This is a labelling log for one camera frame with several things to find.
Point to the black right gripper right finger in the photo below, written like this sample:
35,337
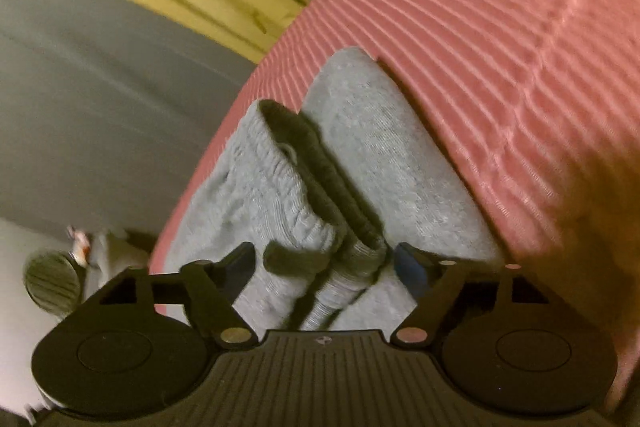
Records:
451,291

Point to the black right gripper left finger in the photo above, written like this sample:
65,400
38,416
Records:
204,289

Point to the grey sweatpants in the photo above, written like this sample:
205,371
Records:
325,195

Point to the white cloth by bed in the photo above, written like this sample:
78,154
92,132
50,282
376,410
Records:
112,251

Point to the small pink figurine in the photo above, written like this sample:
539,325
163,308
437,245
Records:
81,245

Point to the round black slatted fan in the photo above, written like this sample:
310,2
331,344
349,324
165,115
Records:
54,281

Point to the grey curtain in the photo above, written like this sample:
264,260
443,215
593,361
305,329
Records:
106,108

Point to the pink ribbed bedspread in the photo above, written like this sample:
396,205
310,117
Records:
535,103

